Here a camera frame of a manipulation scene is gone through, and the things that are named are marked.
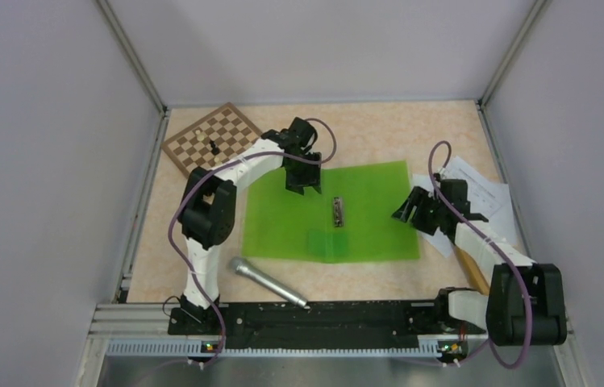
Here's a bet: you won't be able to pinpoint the white paper files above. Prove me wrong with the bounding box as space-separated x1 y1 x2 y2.
410 156 519 258

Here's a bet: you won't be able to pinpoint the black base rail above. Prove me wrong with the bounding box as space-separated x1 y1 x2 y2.
168 300 483 350

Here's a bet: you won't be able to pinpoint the silver microphone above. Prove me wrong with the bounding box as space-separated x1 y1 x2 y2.
229 256 308 308

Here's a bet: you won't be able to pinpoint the wooden chessboard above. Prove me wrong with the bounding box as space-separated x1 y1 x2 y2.
161 102 262 177

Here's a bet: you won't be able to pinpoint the black chess piece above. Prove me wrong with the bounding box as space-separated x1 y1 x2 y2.
210 140 220 155

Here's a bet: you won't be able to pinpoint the metal folder clip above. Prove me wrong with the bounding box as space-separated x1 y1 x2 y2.
332 197 344 227

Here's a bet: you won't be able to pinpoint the wooden rolling pin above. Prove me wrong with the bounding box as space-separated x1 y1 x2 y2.
454 247 490 296

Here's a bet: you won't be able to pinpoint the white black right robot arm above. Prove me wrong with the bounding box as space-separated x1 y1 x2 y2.
392 174 568 347

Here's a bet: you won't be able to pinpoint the green plastic folder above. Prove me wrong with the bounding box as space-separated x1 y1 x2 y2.
242 160 419 264

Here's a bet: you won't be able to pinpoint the white slotted cable duct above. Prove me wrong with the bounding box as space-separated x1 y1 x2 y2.
106 339 441 358

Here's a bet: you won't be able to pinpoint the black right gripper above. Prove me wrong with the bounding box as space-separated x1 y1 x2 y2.
392 185 448 235

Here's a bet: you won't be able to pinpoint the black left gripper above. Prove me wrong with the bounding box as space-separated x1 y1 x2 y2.
284 150 321 196

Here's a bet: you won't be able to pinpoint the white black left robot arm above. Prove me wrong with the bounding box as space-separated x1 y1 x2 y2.
169 117 326 334

